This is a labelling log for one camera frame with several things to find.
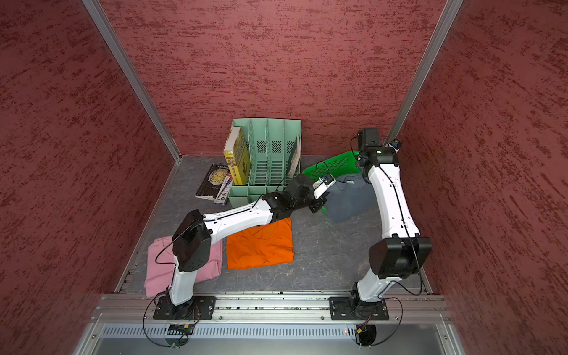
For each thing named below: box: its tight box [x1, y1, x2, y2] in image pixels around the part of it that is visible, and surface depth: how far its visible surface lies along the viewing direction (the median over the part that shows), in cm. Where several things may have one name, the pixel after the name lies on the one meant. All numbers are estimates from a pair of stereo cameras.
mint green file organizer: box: [227, 118, 302, 208], surface depth 108 cm
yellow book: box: [223, 126, 251, 186], surface depth 96 cm
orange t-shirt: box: [226, 217, 295, 270], surface depth 87 cm
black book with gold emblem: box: [194, 163, 232, 201], surface depth 109 cm
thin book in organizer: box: [288, 135, 302, 177], surface depth 105 cm
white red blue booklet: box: [214, 173, 233, 206], surface depth 103 cm
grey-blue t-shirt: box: [323, 173, 377, 224], surface depth 81 cm
